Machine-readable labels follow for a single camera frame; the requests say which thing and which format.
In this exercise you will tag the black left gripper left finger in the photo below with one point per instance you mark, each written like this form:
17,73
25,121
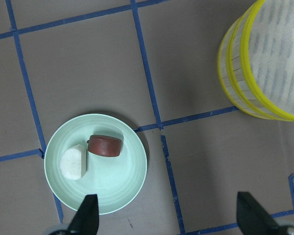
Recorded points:
86,219

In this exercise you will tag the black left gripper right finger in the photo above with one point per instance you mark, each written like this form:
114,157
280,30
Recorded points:
253,219

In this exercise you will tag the white steamed bun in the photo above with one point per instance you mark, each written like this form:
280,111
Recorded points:
73,163

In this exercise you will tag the brown steamed bun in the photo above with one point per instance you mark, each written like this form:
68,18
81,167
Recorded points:
104,146

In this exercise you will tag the yellow steamer top layer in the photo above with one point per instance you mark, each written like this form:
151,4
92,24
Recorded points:
261,59

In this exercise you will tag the yellow steamer layer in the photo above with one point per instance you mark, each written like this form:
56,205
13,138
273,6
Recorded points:
229,76
261,59

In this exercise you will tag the yellow steamer bottom layer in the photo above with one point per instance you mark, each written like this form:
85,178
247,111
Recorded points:
229,76

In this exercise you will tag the mint green bowl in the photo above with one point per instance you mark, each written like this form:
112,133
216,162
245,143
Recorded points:
115,180

